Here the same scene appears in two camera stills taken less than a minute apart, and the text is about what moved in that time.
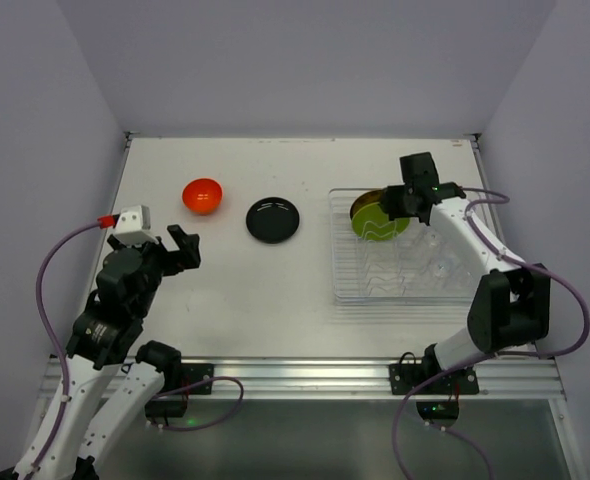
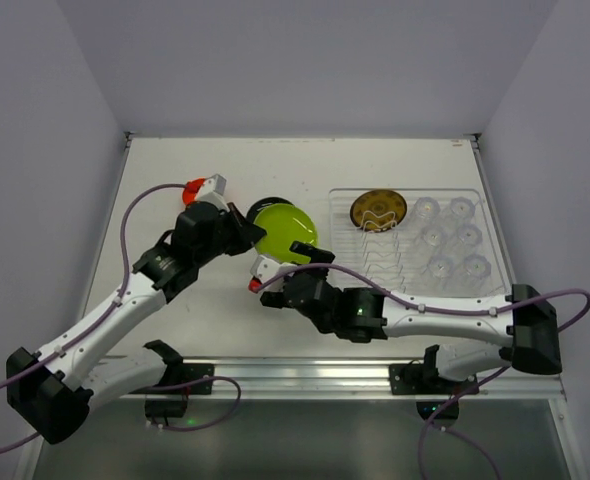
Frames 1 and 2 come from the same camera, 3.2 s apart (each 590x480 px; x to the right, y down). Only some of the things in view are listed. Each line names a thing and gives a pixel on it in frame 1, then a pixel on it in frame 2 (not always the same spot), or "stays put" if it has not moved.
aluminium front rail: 368,378 stays put
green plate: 371,222 → 284,224
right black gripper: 398,201 → 289,282
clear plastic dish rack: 418,267 stays put
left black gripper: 170,255 → 235,230
